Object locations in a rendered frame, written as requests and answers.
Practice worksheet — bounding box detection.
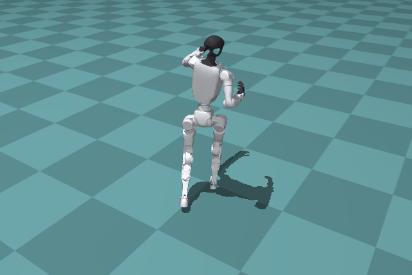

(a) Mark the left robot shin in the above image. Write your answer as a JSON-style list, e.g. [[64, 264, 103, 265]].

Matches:
[[182, 153, 191, 199]]

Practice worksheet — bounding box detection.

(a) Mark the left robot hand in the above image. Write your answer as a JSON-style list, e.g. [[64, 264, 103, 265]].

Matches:
[[199, 46, 213, 53]]

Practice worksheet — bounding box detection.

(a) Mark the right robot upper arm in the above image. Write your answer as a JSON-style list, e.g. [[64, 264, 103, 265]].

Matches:
[[220, 68, 235, 108]]

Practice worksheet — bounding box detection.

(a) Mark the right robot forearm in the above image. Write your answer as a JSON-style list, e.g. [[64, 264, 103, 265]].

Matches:
[[232, 93, 244, 107]]

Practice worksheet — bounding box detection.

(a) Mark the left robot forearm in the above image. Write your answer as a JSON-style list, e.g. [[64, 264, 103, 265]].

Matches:
[[183, 48, 204, 61]]

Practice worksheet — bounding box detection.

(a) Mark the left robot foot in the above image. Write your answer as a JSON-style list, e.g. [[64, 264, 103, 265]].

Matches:
[[180, 195, 189, 207]]

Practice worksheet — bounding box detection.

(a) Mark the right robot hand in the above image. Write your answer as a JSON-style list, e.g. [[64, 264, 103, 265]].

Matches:
[[238, 81, 245, 96]]

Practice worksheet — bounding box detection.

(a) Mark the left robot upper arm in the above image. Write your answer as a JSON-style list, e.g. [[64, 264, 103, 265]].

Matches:
[[182, 55, 198, 69]]

